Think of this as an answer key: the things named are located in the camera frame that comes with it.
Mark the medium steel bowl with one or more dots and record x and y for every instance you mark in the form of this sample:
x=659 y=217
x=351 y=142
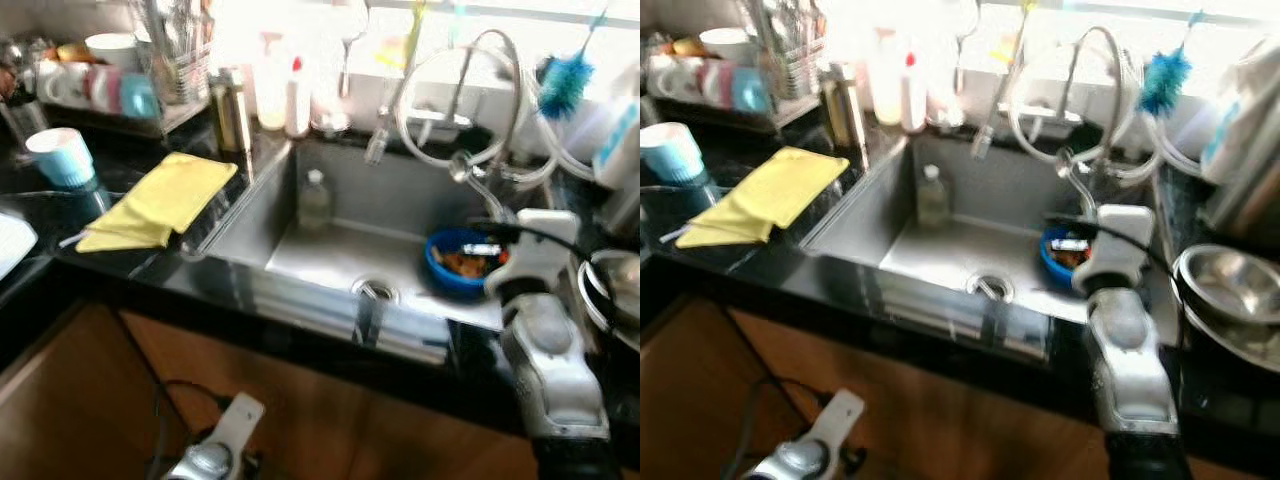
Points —
x=1240 y=285
x=625 y=285

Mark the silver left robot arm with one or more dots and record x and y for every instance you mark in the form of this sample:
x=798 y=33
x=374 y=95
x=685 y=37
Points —
x=795 y=462
x=205 y=462

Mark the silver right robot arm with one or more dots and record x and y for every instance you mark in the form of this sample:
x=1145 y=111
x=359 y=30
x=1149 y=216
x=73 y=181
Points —
x=550 y=370
x=1130 y=360

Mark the brown food scraps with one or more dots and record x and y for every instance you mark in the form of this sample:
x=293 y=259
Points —
x=460 y=265
x=1065 y=260

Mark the blue plastic bowl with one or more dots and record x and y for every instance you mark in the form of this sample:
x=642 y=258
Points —
x=445 y=280
x=1050 y=270

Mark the steel sink drain strainer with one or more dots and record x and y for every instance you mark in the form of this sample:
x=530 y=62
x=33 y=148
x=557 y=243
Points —
x=990 y=285
x=375 y=290

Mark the stainless steel sink basin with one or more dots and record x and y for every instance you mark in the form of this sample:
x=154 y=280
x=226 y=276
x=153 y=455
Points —
x=330 y=250
x=930 y=245

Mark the large steel basin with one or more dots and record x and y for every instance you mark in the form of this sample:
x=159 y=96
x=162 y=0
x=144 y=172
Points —
x=630 y=335
x=1240 y=350

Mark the clear plastic bottle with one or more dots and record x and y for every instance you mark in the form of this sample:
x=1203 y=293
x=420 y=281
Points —
x=932 y=200
x=314 y=205

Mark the white jug with blue label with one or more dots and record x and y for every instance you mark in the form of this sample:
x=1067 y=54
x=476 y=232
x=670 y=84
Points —
x=625 y=150
x=1235 y=110

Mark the steel spring pull-down faucet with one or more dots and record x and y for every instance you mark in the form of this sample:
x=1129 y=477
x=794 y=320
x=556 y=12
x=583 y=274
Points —
x=1122 y=80
x=515 y=90

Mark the blue bottle brush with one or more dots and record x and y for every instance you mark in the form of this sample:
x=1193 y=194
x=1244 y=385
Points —
x=1165 y=82
x=565 y=85

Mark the small steel bowl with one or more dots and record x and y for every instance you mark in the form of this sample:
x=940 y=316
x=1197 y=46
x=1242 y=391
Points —
x=330 y=122
x=943 y=117

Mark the brown wooden cabinet door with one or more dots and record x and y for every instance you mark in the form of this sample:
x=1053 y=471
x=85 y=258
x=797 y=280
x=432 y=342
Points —
x=1050 y=440
x=690 y=410
x=450 y=450
x=70 y=410
x=300 y=420
x=900 y=410

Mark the white and blue cup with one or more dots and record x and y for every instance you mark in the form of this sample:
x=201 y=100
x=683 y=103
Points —
x=65 y=160
x=672 y=155

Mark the hanging steel ladle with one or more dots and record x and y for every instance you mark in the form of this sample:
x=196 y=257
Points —
x=958 y=65
x=345 y=70

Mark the white bottle with red cap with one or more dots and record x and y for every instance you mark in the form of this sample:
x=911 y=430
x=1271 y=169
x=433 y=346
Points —
x=298 y=100
x=912 y=95

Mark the white mug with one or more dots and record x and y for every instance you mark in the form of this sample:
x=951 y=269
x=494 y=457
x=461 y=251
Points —
x=60 y=85
x=672 y=78

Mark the pale yellow liquid bottle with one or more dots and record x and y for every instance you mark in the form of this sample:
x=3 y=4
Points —
x=885 y=90
x=270 y=95

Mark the gold steel thermos flask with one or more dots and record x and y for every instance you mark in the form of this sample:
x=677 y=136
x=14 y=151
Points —
x=230 y=115
x=845 y=110

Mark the pink mug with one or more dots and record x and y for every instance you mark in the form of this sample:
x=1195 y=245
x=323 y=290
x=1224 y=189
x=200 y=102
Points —
x=105 y=90
x=717 y=85

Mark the yellow cloth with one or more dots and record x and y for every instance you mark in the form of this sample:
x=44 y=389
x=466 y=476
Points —
x=160 y=200
x=770 y=192

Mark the light blue mug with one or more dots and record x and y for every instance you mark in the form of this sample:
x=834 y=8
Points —
x=752 y=90
x=140 y=95

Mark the white ceramic bowl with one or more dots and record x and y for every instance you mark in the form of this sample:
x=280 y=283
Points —
x=725 y=42
x=112 y=48

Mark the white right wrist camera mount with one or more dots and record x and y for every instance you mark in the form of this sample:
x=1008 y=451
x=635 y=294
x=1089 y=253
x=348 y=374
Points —
x=540 y=255
x=1115 y=250

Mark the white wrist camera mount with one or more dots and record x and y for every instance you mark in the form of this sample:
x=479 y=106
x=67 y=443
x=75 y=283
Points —
x=840 y=415
x=1115 y=250
x=240 y=420
x=540 y=255

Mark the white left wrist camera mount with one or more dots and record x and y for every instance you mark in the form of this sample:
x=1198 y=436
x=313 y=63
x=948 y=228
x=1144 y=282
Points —
x=240 y=420
x=840 y=415

